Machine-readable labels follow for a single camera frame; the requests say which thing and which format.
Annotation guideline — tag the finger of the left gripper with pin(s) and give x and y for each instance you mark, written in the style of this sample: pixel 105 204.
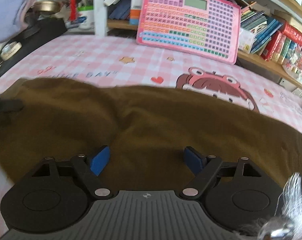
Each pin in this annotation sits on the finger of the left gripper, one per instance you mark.
pixel 10 105

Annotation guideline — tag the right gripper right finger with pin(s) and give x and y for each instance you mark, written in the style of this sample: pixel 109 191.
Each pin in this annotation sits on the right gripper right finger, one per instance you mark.
pixel 204 169

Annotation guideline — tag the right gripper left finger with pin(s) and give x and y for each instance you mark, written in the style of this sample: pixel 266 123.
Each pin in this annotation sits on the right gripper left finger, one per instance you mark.
pixel 89 167

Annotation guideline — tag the brown corduroy pants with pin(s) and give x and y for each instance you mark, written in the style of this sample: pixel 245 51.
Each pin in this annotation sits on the brown corduroy pants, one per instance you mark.
pixel 146 129

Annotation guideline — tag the black box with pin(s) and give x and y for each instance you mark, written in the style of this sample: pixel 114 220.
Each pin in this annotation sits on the black box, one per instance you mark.
pixel 49 29

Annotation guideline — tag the lavender folded cloth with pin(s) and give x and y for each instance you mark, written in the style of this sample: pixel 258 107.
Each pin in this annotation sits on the lavender folded cloth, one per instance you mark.
pixel 12 17

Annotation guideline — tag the brass bowl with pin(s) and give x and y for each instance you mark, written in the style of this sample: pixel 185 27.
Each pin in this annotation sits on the brass bowl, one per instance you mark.
pixel 50 7

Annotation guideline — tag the pink checkered cartoon desk mat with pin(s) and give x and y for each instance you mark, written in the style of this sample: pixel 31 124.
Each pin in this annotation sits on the pink checkered cartoon desk mat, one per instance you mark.
pixel 108 62

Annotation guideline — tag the red tassel ornament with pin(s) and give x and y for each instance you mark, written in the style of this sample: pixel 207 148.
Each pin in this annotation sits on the red tassel ornament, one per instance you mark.
pixel 73 12

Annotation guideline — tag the red dictionary book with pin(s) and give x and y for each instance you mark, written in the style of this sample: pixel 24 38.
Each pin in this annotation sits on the red dictionary book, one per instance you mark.
pixel 270 47

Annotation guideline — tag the wooden shelf board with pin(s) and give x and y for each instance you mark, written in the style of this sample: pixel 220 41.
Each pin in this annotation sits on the wooden shelf board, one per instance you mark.
pixel 252 58

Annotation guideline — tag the clear plastic card case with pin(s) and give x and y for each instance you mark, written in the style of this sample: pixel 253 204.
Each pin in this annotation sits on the clear plastic card case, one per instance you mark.
pixel 246 40

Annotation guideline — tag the colourful candy bouquet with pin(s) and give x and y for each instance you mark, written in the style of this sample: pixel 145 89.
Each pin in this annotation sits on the colourful candy bouquet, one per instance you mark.
pixel 292 63

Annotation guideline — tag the white bookshelf upright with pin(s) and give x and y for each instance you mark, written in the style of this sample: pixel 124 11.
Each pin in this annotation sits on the white bookshelf upright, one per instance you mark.
pixel 100 18

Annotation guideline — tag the pink learning keyboard tablet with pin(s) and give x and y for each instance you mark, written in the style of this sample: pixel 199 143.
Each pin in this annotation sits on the pink learning keyboard tablet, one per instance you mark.
pixel 207 28

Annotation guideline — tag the white orange box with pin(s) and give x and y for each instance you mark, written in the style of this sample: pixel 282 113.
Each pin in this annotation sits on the white orange box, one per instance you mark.
pixel 135 10

